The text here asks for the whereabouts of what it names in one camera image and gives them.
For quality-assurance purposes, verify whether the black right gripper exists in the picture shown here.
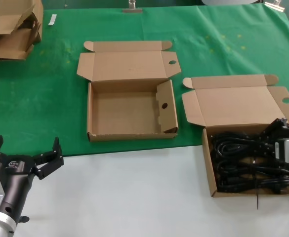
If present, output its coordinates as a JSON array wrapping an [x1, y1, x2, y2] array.
[[254, 118, 289, 164]]

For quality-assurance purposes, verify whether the green table cloth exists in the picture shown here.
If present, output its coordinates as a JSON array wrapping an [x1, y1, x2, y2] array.
[[0, 4, 289, 158]]

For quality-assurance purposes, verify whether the open cardboard box torn corner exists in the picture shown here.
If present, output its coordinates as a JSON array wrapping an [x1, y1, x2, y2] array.
[[76, 40, 182, 143]]

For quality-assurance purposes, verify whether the silver binder clip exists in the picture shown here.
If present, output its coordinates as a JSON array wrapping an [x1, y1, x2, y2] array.
[[263, 0, 286, 12]]

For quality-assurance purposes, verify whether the flattened cardboard box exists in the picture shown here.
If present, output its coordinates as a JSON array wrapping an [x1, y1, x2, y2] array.
[[0, 23, 42, 61], [0, 0, 44, 36]]

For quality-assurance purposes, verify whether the grey round base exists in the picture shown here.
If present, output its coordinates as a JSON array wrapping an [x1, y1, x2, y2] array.
[[201, 0, 262, 6]]

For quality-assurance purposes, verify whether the pile of black power cables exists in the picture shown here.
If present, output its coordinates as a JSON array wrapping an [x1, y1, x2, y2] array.
[[211, 131, 289, 195]]

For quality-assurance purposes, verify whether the metal table clamp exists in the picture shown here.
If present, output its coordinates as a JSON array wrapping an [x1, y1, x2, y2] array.
[[122, 0, 143, 13]]

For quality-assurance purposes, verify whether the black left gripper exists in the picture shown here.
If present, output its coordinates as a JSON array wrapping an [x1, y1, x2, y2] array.
[[0, 135, 65, 221]]

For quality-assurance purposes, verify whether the open cardboard box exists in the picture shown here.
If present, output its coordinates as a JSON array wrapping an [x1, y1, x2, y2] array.
[[181, 74, 289, 198]]

